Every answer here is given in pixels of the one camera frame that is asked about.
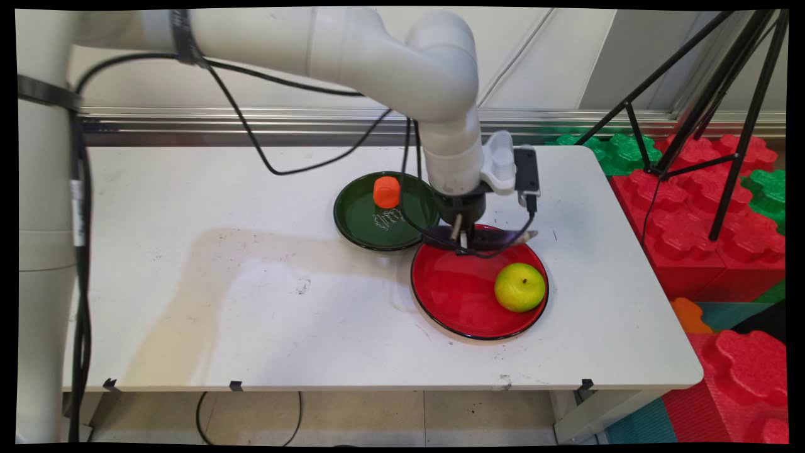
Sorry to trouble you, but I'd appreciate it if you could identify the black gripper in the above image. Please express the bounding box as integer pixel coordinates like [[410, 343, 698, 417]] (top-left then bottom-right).
[[433, 186, 492, 250]]

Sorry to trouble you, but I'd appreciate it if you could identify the dark purple toy eggplant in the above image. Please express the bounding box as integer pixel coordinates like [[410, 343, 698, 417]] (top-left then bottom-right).
[[420, 226, 540, 256]]

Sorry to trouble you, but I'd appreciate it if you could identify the red plate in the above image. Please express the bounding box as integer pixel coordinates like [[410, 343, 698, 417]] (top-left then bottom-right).
[[410, 224, 550, 342]]

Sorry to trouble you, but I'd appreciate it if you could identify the yellow-green toy apple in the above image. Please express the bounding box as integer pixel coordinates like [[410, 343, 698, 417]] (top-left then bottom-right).
[[494, 262, 547, 313]]

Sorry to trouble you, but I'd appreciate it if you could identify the dark green printed plate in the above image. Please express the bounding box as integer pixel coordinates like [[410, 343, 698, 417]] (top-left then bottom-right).
[[333, 171, 441, 252]]

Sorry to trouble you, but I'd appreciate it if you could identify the green foam puzzle block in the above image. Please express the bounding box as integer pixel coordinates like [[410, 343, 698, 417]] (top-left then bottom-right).
[[741, 168, 787, 235], [546, 131, 663, 177]]

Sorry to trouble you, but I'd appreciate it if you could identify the white table leg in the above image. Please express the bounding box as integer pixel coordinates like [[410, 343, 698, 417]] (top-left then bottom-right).
[[551, 389, 674, 445]]

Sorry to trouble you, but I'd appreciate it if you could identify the large red foam block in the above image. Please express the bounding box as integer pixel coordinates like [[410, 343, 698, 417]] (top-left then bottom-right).
[[609, 133, 787, 304]]

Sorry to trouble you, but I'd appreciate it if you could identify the orange foam puzzle block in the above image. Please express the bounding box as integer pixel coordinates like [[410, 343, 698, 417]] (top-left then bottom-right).
[[669, 297, 715, 335]]

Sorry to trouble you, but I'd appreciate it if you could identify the teal foam mat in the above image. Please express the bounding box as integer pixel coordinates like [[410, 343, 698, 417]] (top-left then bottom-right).
[[605, 396, 679, 445]]

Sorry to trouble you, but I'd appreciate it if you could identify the black tripod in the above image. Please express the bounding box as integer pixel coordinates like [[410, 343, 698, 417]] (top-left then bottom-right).
[[574, 9, 789, 242]]

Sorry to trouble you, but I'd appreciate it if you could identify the red foam puzzle block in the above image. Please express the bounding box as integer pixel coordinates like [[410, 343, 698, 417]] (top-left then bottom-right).
[[660, 330, 790, 445]]

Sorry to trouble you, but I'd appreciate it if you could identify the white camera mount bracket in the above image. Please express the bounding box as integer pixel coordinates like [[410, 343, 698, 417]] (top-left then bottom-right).
[[480, 130, 518, 196]]

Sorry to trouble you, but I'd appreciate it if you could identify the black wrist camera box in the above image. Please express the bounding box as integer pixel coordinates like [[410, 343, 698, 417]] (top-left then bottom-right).
[[514, 145, 541, 196]]

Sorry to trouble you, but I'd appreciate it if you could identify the black camera cable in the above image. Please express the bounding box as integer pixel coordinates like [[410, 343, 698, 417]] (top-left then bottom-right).
[[74, 53, 538, 259]]

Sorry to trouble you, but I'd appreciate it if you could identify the aluminium wall rail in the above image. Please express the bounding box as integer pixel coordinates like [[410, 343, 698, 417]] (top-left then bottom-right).
[[79, 107, 787, 140]]

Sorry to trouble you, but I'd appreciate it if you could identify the black floor cable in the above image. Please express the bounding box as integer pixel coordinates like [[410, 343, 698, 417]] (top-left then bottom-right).
[[195, 391, 304, 447]]

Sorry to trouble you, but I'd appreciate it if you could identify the black velcro strap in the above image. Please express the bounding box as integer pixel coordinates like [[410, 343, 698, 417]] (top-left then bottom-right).
[[170, 9, 208, 69], [17, 74, 84, 113]]

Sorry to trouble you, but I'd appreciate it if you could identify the black cable bundle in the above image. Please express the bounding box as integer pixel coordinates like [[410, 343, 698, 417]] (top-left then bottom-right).
[[66, 116, 95, 443]]

